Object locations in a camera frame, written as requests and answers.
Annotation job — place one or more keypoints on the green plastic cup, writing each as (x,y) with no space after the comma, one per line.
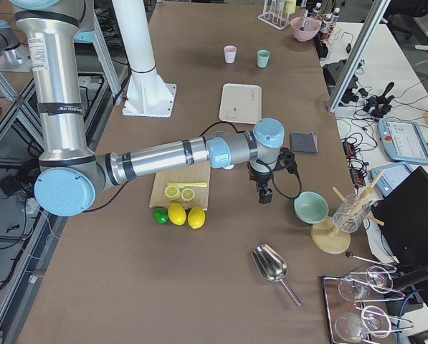
(263,57)

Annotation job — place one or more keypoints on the white dish rack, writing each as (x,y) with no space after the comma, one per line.
(276,13)

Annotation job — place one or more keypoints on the wooden cup stand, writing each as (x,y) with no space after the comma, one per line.
(332,240)

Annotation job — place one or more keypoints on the cream rabbit tray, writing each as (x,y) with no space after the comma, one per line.
(241,103)

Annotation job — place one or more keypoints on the lemon slice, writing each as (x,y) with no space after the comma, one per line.
(187,194)
(172,193)

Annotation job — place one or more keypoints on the whole lemon upper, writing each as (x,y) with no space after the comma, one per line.
(196,217)

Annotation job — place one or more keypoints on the metal scoop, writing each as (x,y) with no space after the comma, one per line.
(273,268)

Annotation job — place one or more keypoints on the blue teach pendant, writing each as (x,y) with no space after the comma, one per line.
(403,141)

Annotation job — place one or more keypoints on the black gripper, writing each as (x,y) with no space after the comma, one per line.
(259,176)

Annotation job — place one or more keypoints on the aluminium frame post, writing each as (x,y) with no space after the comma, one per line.
(372,20)

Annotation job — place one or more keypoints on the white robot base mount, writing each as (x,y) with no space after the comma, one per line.
(147,94)

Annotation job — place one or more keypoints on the wooden cutting board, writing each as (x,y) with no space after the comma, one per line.
(186,174)

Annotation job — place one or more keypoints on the green lime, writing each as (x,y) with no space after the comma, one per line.
(160,215)

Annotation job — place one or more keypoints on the whole lemon lower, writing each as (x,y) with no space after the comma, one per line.
(177,214)

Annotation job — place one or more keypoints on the glass cup on stand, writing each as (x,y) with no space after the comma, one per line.
(351,213)

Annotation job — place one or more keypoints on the grey folded cloth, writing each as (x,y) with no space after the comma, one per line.
(305,143)

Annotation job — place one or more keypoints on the lemon slice upper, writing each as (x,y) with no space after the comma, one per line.
(172,193)

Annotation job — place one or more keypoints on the lemon slice lower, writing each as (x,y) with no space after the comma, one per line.
(187,194)

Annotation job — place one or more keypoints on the pink bowl with ice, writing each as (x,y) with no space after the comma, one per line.
(311,28)

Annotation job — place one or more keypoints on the yellow plastic knife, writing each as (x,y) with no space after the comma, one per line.
(185,185)

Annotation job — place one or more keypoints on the metal tongs in bowl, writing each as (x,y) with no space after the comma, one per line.
(303,21)

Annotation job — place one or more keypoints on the whole lemon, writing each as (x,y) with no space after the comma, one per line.
(177,214)
(196,217)

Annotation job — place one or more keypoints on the black tray with glasses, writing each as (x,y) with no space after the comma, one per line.
(376,304)

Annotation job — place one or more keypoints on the green bowl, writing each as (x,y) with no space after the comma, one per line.
(311,207)

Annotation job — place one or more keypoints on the pink plastic cup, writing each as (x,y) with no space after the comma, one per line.
(230,52)

